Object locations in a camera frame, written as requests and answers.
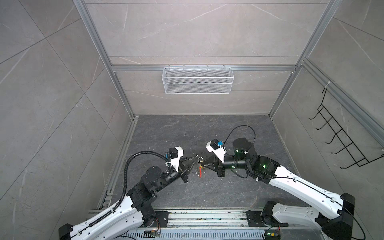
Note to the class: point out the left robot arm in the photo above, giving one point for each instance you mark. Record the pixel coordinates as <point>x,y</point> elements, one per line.
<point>133,210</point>

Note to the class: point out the white wire mesh basket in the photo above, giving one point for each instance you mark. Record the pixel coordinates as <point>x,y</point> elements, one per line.
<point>197,80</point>

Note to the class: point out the black wire hook rack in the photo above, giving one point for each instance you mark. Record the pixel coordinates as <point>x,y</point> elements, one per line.
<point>340,134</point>

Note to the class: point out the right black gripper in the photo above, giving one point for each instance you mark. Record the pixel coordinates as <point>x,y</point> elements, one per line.
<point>218,165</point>

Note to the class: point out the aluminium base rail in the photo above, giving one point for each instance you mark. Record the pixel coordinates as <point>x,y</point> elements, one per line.
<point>218,224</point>

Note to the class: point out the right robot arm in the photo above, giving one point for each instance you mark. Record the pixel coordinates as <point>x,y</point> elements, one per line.
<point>332,213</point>

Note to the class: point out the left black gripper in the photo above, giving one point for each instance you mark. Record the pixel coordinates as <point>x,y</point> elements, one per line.
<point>182,169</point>

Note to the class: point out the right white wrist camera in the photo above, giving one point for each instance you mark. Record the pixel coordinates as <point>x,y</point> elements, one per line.
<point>217,148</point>

